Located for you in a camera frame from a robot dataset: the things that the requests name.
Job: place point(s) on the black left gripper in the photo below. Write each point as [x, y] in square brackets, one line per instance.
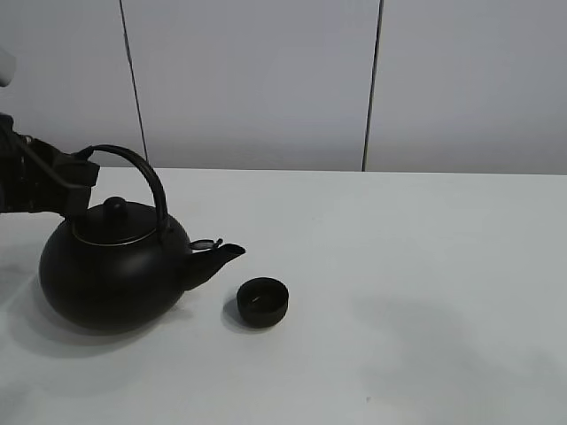
[28, 185]

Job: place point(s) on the black round teapot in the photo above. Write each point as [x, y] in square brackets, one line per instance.
[124, 264]

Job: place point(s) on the small black teacup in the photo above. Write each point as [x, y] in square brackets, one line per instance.
[262, 302]

